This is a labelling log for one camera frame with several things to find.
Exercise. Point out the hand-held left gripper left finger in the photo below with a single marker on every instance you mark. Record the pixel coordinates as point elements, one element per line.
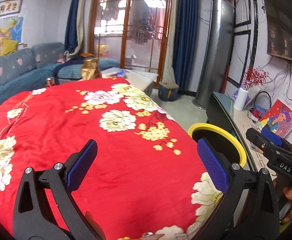
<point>82,165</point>

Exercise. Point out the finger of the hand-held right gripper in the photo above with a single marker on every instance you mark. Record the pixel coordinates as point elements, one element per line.
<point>272,133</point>
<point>258,137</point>

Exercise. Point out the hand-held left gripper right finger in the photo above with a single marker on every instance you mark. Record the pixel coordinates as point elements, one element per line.
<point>212,165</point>

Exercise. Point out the yellow trash bin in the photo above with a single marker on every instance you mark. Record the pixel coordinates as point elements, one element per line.
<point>210,126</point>

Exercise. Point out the person's left hand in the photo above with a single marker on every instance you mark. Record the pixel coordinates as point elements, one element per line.
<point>94,226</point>

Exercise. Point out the colourful portrait painting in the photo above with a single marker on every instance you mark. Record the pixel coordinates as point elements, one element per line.
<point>280,118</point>

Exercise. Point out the purple picture card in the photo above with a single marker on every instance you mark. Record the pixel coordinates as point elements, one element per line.
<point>252,97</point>

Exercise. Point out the white ribbed vase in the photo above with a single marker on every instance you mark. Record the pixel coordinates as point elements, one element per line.
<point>240,100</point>

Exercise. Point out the red floral blanket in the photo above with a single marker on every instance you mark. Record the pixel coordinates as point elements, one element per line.
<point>86,120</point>

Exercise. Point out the blue storage stool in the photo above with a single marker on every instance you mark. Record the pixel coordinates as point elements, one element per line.
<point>168,91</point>

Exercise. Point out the red drink can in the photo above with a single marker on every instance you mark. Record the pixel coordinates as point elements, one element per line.
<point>49,82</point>

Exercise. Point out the grey tower air conditioner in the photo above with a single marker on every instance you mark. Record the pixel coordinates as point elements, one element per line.
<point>215,55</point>

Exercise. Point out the gold gift bag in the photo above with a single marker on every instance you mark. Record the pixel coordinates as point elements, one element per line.
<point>89,68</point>

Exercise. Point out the blue foil wrapper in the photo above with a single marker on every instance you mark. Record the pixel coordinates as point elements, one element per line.
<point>119,74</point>

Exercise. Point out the grey coffee table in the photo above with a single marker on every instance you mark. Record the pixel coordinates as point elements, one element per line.
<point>141,80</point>

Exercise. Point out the yellow cardboard box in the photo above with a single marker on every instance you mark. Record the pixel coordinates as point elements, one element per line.
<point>103,51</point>

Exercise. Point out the blue sofa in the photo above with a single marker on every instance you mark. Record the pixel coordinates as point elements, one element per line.
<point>16,65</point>

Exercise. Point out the yellow pillow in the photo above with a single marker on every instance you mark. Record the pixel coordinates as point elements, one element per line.
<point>8,47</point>

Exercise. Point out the blue and beige curtain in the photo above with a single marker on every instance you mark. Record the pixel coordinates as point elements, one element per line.
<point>73,17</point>

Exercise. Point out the patterned hanging garment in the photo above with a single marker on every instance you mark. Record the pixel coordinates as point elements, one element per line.
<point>147,30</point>

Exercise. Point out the country map poster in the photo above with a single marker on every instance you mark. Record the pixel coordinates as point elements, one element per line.
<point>8,31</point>

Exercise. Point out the framed calligraphy embroidery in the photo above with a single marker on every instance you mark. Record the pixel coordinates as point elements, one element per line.
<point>7,8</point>

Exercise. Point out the wall television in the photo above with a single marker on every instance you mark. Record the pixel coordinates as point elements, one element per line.
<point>285,22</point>

